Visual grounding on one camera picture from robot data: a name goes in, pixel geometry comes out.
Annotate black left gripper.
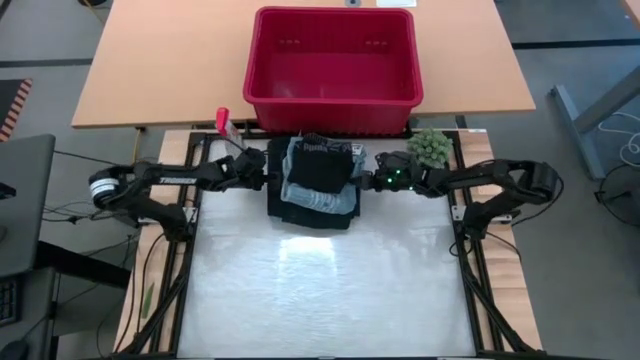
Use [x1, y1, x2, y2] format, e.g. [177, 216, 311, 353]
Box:
[227, 147, 284, 192]

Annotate beige wooden table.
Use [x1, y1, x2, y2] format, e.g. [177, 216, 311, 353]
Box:
[71, 0, 537, 130]

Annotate black round floor stand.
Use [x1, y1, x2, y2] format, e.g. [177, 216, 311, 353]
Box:
[593, 164, 640, 234]

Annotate dark computer keyboard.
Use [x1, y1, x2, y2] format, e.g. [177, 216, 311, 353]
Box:
[0, 277, 22, 327]

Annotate small black garment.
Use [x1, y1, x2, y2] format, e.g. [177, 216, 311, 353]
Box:
[286, 133, 362, 195]

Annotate white cable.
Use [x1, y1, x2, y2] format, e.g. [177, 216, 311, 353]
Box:
[597, 110, 640, 169]

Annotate clear spray bottle red trigger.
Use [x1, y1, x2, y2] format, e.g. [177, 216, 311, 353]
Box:
[214, 106, 247, 154]

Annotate black aluminium rig frame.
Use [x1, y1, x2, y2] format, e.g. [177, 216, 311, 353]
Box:
[114, 128, 544, 360]

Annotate grey metal table leg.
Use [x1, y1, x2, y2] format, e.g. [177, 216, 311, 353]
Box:
[549, 64, 640, 181]

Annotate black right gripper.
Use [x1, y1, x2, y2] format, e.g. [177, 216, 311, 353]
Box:
[355, 151, 426, 194]

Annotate red plastic laundry bin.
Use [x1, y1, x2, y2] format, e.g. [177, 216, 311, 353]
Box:
[243, 5, 425, 136]

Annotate grey striped garment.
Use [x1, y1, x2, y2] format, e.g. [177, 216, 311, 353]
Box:
[279, 137, 369, 216]

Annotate green artificial potted plant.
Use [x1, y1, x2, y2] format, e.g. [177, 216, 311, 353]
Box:
[407, 127, 455, 169]

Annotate black cable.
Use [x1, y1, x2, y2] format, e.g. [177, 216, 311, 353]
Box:
[53, 149, 121, 167]

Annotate green slim strip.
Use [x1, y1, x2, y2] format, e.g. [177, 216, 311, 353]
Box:
[141, 282, 156, 321]

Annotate black pants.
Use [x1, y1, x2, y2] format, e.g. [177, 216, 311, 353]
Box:
[265, 137, 362, 231]

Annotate hazard striped floor mat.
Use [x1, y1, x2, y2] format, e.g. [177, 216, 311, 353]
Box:
[0, 78, 34, 143]

